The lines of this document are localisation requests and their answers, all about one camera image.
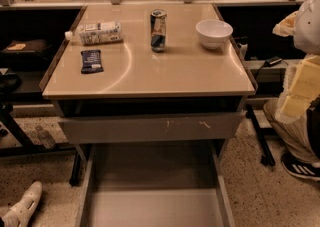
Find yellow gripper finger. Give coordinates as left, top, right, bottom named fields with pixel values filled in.
left=275, top=54, right=320, bottom=124
left=272, top=11, right=297, bottom=37

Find redbull can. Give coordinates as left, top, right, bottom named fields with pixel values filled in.
left=150, top=9, right=167, bottom=52

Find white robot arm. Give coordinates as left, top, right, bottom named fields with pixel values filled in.
left=273, top=0, right=320, bottom=123

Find grey drawer cabinet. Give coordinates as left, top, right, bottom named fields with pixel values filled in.
left=38, top=2, right=259, bottom=227

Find open middle drawer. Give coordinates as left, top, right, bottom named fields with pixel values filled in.
left=75, top=142, right=236, bottom=227

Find top drawer front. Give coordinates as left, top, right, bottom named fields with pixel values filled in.
left=59, top=112, right=244, bottom=144

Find black power adapter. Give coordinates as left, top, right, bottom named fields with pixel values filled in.
left=264, top=56, right=282, bottom=67

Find khaki trouser leg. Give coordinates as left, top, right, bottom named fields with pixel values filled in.
left=263, top=99, right=320, bottom=164

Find white bowl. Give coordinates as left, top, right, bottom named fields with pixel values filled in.
left=196, top=19, right=233, bottom=50

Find black striped sneaker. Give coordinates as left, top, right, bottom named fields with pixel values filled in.
left=281, top=153, right=320, bottom=182

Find white milk carton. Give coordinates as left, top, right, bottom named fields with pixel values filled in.
left=65, top=21, right=123, bottom=46

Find dark blue snack packet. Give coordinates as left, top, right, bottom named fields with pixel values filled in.
left=81, top=49, right=103, bottom=74

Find black bag on shelf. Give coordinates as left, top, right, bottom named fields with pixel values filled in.
left=0, top=39, right=52, bottom=60

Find clear plastic water bottle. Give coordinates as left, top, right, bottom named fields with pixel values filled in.
left=35, top=125, right=56, bottom=149

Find white perforated shoe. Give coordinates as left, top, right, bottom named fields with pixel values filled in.
left=0, top=181, right=43, bottom=227

